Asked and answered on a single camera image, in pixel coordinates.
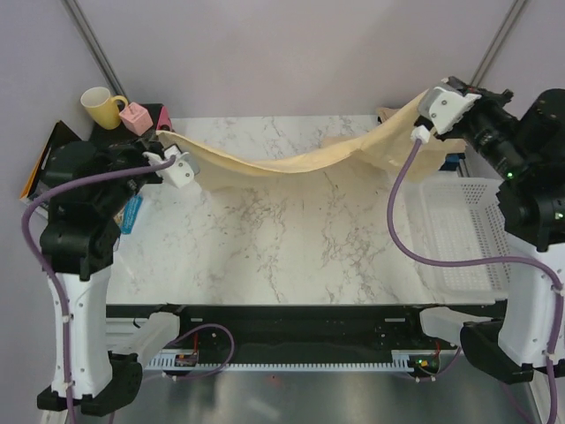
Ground pink cube block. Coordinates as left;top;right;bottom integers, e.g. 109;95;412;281
119;102;153;136

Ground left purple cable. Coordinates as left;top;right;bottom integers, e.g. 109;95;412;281
19;156;177;424

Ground black and pink box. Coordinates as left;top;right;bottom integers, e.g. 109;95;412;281
88;103;173;147

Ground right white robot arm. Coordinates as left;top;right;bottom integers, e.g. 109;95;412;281
417;77;564;384

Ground cream yellow t shirt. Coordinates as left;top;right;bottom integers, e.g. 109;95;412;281
155;87;468;195

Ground white plastic basket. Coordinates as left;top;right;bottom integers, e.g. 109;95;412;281
401;174;510;304

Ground black orange file folder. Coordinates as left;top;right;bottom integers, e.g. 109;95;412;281
19;120;80;205

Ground folded tan t shirt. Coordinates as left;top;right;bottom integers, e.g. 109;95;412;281
376;107;403;131

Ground right aluminium frame post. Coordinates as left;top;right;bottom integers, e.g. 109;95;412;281
470;0;530;87

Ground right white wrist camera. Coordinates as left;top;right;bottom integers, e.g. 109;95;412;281
417;84;482;135

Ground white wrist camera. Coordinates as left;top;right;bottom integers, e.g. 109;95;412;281
143;144;200;188
417;84;482;135

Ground blue paperback book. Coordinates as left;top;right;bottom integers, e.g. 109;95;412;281
114;195;143;234

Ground left aluminium frame post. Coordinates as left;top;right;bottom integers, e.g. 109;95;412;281
61;0;126;96

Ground yellow mug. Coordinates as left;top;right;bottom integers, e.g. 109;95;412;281
80;87;129;130

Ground purple cable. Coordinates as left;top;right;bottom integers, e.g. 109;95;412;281
387;125;565;424
19;156;177;424

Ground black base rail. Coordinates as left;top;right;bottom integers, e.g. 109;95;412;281
105;302;469;366

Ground white cable duct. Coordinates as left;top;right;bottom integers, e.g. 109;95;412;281
145;349;438;374

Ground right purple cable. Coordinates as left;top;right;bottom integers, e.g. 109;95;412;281
387;125;565;424

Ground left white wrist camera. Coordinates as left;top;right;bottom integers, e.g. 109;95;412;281
143;144;200;188

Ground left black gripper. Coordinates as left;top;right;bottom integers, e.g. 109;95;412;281
94;129;169;215

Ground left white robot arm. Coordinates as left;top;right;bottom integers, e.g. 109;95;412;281
34;139;194;420

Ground aluminium frame post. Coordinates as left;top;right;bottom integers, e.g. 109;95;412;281
470;0;530;87
61;0;126;96

